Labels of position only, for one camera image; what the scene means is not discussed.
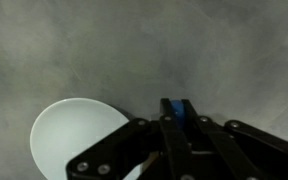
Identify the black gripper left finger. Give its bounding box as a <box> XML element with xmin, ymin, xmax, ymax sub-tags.
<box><xmin>65</xmin><ymin>98</ymin><xmax>194</xmax><ymax>180</ymax></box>

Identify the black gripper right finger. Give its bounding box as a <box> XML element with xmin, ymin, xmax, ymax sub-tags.
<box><xmin>181</xmin><ymin>98</ymin><xmax>288</xmax><ymax>180</ymax></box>

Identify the blue ceramic cup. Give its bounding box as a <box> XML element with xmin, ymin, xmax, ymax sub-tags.
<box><xmin>170</xmin><ymin>99</ymin><xmax>186</xmax><ymax>130</ymax></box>

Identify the white plate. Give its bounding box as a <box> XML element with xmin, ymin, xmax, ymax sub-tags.
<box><xmin>29</xmin><ymin>97</ymin><xmax>143</xmax><ymax>180</ymax></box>

